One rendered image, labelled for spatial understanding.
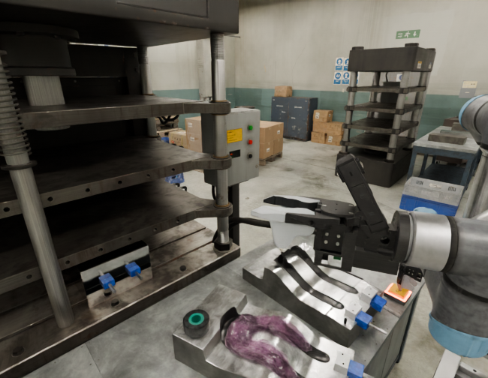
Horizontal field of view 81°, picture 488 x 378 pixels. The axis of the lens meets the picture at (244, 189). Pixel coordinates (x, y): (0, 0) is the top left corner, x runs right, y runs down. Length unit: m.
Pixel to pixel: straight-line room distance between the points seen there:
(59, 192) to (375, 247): 0.98
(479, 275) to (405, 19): 7.31
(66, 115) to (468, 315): 1.12
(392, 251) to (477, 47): 6.97
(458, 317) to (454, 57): 7.00
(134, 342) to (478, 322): 0.97
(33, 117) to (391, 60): 4.43
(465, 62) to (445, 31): 0.72
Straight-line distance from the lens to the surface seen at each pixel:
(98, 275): 1.30
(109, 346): 1.18
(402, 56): 4.82
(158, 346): 1.13
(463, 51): 7.36
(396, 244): 0.43
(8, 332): 1.43
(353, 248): 0.42
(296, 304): 1.17
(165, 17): 1.14
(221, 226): 1.48
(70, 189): 1.15
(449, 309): 0.50
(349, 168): 0.41
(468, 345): 0.53
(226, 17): 1.30
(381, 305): 1.17
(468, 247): 0.44
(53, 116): 1.13
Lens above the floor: 1.64
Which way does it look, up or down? 21 degrees down
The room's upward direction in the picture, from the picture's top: straight up
